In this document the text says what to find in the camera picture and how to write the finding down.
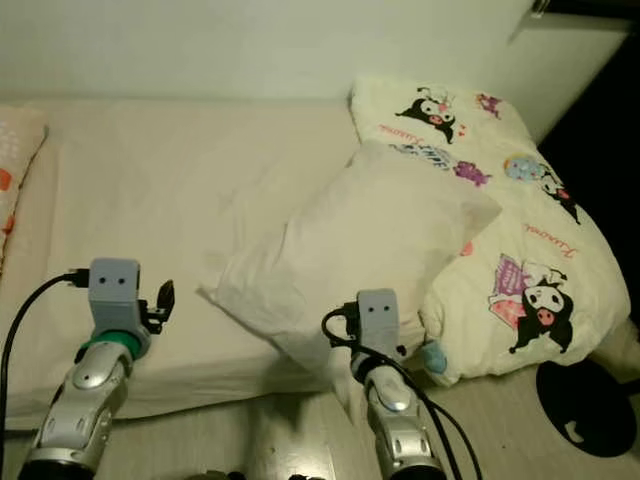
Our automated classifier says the plain white pillow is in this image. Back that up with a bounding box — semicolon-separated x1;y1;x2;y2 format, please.
198;139;504;406

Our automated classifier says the orange patterned pillow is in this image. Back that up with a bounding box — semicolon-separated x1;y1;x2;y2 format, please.
0;104;50;243

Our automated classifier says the black round chair base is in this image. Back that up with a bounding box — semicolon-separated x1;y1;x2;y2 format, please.
534;358;640;460

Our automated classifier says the white sheeted bed mattress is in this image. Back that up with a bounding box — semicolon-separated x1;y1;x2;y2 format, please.
0;97;640;433

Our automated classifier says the cream cartoon print quilt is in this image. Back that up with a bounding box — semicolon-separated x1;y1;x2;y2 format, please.
349;75;632;388

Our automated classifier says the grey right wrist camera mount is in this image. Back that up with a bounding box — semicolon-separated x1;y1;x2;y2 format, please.
356;288;402;353

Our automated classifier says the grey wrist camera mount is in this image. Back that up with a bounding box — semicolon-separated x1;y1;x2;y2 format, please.
87;256;140;333
356;288;402;353

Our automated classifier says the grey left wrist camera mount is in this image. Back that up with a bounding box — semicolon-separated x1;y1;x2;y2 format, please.
87;256;140;333

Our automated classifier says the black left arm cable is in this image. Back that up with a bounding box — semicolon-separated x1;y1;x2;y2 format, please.
0;268;91;406

